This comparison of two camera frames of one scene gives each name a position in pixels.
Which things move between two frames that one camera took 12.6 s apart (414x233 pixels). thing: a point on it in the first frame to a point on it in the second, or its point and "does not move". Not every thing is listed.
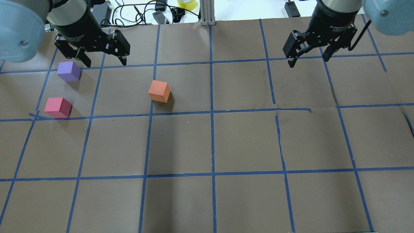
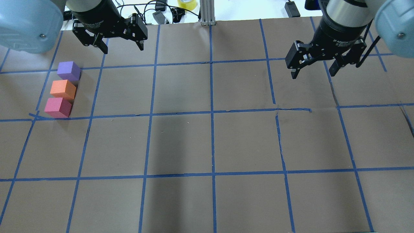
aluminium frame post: x=207 y=11 does not move
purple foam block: x=69 y=71 does not move
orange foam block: x=159 y=91 to x=62 y=88
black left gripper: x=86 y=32 to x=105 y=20
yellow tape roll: x=188 y=5 does not move
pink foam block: x=58 y=107 does not move
